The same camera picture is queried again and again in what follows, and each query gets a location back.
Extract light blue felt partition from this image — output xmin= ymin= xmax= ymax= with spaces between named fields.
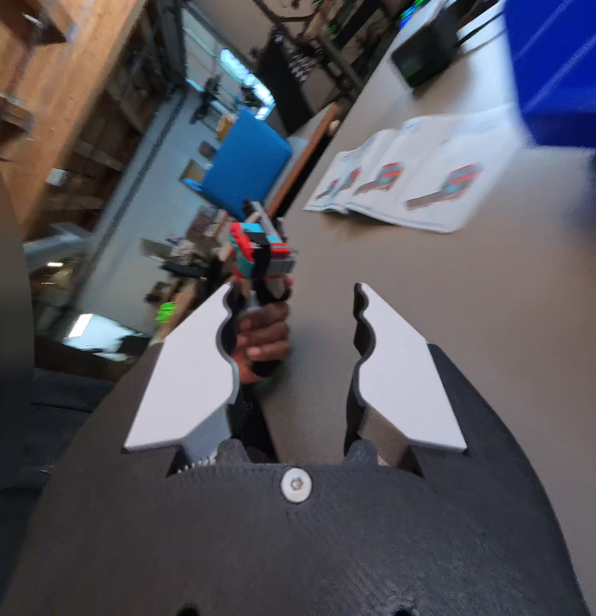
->
xmin=201 ymin=107 xmax=294 ymax=221

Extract black cabinet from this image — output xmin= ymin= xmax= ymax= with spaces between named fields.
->
xmin=257 ymin=34 xmax=313 ymax=135

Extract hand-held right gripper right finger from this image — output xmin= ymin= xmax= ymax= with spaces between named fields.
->
xmin=343 ymin=282 xmax=469 ymax=466

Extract brick instruction booklet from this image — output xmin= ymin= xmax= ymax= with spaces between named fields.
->
xmin=303 ymin=103 xmax=525 ymax=235

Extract person's dark jacket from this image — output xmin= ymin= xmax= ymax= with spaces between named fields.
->
xmin=31 ymin=366 xmax=117 ymax=487

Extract dark blue storage bin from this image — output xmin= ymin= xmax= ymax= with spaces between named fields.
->
xmin=504 ymin=0 xmax=596 ymax=151

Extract toy brick truck model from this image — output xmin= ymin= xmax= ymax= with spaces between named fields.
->
xmin=227 ymin=200 xmax=298 ymax=282

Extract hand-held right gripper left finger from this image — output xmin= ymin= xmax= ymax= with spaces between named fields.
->
xmin=123 ymin=282 xmax=241 ymax=466

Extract person's left hand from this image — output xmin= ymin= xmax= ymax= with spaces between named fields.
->
xmin=231 ymin=277 xmax=295 ymax=386

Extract wood-edged grey table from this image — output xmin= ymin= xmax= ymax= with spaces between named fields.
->
xmin=266 ymin=102 xmax=341 ymax=219

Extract black electronic device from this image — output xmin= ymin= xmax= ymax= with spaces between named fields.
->
xmin=390 ymin=7 xmax=461 ymax=88

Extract silver air duct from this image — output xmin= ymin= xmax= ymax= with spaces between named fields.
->
xmin=24 ymin=222 xmax=94 ymax=277

